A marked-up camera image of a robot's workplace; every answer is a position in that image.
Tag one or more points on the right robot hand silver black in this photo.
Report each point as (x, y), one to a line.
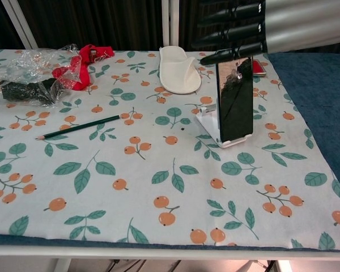
(300, 22)

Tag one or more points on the black smartphone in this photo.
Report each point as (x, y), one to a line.
(238, 113)

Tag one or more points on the white folding phone stand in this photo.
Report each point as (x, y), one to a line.
(207, 124)

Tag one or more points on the red ink pad tin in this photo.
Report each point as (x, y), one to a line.
(259, 68)

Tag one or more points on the white disposable slipper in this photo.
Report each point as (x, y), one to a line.
(175, 73)

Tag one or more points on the dark pleated curtain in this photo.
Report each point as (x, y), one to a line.
(102, 20)

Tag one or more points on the red fabric ribbon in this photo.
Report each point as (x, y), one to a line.
(83, 72)

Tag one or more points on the orange fruit print tablecloth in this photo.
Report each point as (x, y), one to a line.
(130, 175)

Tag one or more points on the dark green pencil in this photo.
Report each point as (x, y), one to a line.
(79, 126)

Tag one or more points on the clear crumpled plastic bag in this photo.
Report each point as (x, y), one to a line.
(25, 63)

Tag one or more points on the dark green bundle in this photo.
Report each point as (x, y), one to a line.
(20, 92)

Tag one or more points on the white table leg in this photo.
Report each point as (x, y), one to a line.
(63, 265)

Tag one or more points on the white upright frame post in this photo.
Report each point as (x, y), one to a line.
(170, 22)

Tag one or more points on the white table edge rail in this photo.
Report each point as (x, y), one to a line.
(158, 252)

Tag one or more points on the white slanted frame post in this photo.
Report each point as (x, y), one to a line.
(20, 22)

